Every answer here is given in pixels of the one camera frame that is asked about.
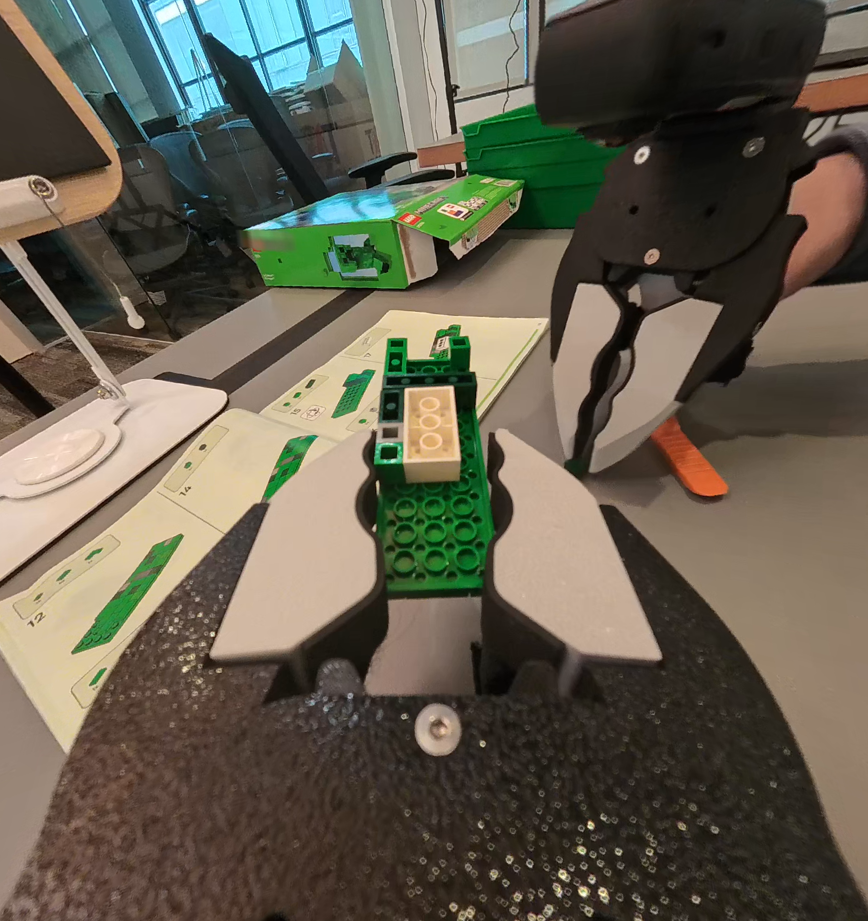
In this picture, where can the cardboard box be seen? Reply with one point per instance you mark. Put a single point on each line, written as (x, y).
(340, 79)

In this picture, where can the black office chair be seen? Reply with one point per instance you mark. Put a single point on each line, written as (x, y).
(383, 167)

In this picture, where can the black monitor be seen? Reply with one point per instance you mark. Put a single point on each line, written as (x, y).
(261, 115)

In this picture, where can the white lamp base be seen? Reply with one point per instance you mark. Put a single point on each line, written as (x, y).
(153, 424)

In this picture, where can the person's right hand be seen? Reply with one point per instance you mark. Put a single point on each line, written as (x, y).
(829, 208)

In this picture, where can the green plastic bin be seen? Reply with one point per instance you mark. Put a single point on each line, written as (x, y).
(535, 155)
(549, 201)
(513, 126)

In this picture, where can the grey office chair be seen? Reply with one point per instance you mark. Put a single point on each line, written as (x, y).
(254, 158)
(179, 173)

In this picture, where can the orange brick separator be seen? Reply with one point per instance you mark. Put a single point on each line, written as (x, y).
(693, 464)

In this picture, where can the small green brick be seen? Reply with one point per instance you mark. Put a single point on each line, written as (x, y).
(576, 468)

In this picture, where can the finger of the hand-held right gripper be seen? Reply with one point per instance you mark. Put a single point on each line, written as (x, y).
(671, 360)
(574, 360)

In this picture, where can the green toy brick box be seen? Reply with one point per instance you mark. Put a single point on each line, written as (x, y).
(290, 270)

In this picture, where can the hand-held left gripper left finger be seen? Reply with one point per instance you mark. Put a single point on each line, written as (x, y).
(304, 561)

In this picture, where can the dark panel with wooden rim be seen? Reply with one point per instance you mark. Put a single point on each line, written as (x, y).
(31, 93)

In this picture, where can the grey desk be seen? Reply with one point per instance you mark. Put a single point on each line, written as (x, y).
(801, 575)

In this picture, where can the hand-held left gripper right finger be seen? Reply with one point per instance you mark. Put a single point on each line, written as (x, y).
(563, 568)

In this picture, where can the building instruction booklet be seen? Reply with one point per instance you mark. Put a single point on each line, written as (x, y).
(153, 532)

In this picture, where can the black table leg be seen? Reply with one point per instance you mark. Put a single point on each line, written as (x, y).
(9, 374)

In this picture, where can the white building brick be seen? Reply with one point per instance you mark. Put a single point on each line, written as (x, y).
(434, 432)

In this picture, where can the green brick model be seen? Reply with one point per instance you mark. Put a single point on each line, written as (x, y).
(434, 532)

